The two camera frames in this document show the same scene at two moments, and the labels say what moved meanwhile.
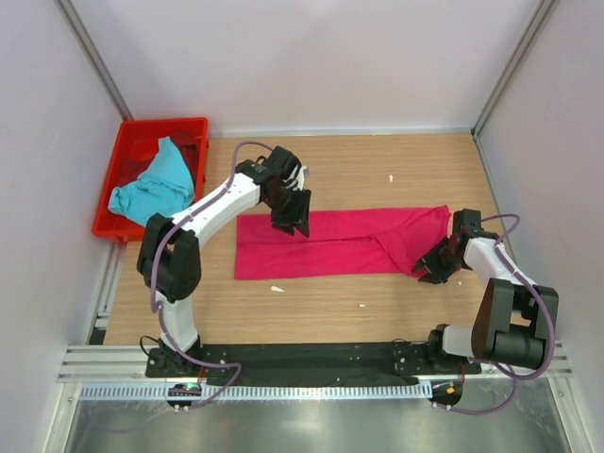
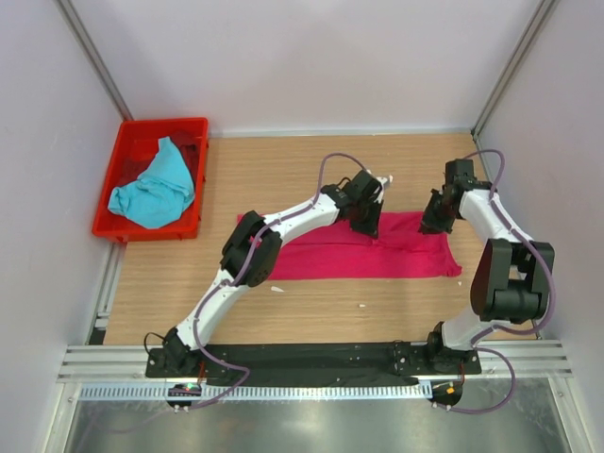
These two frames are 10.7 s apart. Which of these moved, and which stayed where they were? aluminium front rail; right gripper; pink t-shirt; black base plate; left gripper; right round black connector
Moved: left gripper; right gripper
Stayed: black base plate; pink t-shirt; right round black connector; aluminium front rail
